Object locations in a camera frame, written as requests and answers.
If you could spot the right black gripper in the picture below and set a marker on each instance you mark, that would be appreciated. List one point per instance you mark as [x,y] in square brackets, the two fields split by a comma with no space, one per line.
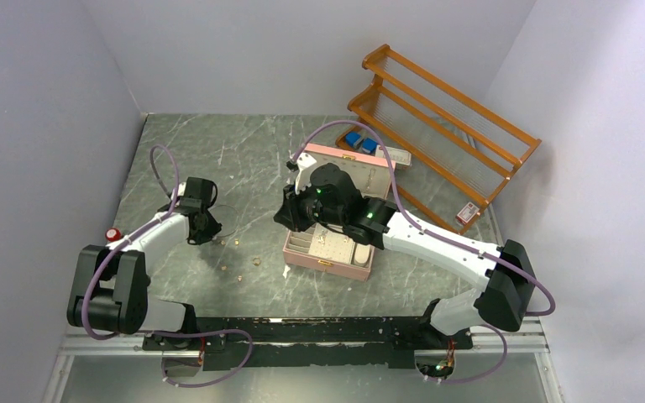
[289,214]

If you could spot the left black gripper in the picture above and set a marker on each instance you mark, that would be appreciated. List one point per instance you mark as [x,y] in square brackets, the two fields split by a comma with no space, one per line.
[212,228]

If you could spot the pink jewelry box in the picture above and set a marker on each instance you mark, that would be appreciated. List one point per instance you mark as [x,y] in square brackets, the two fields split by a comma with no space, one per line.
[326,249]

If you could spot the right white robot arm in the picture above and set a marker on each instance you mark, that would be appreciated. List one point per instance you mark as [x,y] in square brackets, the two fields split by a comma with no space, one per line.
[501,277]

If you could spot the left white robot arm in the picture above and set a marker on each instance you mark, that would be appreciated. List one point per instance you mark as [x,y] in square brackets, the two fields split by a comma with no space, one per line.
[110,288]

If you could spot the thin silver bangle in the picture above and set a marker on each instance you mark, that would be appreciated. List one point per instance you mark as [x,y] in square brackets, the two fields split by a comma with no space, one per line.
[229,217]

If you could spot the white oval pillow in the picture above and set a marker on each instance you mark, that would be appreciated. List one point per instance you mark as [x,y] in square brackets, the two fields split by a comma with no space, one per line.
[361,255]

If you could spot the blue box left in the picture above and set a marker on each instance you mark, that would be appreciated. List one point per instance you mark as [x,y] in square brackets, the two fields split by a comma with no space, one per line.
[353,139]

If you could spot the blue box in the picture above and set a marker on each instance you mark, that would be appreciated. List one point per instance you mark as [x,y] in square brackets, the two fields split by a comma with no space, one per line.
[368,146]
[353,139]

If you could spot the blue box right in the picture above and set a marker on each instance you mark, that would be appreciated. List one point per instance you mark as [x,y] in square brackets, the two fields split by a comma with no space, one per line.
[368,146]

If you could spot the white flat carton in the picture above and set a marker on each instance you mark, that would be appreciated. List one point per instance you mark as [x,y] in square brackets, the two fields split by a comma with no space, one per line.
[401,157]

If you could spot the red emergency stop button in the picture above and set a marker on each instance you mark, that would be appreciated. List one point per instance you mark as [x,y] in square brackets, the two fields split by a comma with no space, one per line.
[113,234]

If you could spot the orange wooden rack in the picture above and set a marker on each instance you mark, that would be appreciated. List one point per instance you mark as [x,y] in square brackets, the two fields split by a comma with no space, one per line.
[461,150]

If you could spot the small red white box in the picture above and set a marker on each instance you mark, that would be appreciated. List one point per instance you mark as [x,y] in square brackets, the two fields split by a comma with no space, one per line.
[467,213]

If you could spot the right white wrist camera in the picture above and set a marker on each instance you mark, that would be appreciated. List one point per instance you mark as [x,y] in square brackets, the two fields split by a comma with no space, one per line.
[306,164]

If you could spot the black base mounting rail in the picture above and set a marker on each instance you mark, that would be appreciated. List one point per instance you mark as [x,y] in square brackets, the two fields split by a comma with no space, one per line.
[299,342]

